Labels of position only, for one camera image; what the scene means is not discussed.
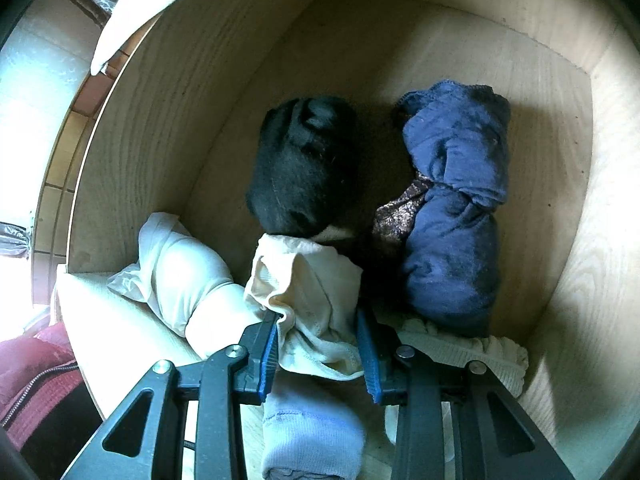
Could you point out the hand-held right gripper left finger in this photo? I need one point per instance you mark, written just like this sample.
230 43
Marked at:
270 355

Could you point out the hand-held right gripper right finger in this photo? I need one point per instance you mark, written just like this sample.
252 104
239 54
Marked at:
367 355

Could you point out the cream underwear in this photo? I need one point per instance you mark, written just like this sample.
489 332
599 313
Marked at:
305 285

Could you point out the navy underwear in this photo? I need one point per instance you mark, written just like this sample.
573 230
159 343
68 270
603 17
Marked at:
450 260

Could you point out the light wooden drawer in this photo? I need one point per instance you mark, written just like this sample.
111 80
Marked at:
450 35

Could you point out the white glossy underwear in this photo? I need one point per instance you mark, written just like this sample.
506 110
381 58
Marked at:
185 280

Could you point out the light blue sock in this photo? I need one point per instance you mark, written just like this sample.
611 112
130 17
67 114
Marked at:
310 435

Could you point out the black rolled sock pair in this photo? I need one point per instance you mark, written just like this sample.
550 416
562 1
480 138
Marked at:
300 170

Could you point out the maroon zippered bag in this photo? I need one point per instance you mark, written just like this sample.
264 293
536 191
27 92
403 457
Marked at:
30 370

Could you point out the grey gathered curtain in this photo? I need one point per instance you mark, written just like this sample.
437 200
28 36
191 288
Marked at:
12 240

